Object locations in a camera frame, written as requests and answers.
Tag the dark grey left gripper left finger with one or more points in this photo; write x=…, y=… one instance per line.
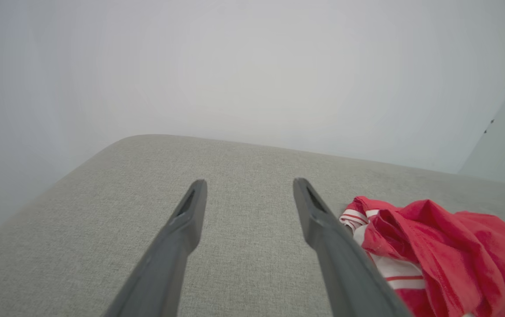
x=164, y=273

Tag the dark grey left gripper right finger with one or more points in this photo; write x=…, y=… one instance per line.
x=345, y=273

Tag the red and white striped garment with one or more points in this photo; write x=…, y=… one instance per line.
x=455, y=255

